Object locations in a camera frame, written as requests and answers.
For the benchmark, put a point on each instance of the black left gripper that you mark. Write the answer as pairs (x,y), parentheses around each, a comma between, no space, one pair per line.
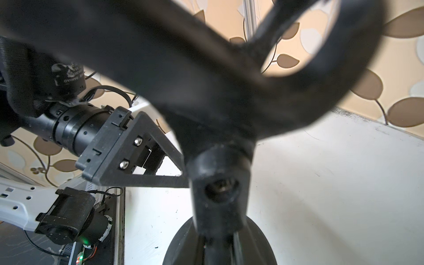
(129,152)

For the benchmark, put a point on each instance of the black round stand base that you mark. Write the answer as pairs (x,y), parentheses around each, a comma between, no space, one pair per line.
(249,247)

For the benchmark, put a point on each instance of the black microphone stand pole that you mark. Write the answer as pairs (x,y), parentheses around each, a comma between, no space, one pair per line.
(206,94)

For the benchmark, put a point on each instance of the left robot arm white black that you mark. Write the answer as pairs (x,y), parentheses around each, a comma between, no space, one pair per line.
(50,99)

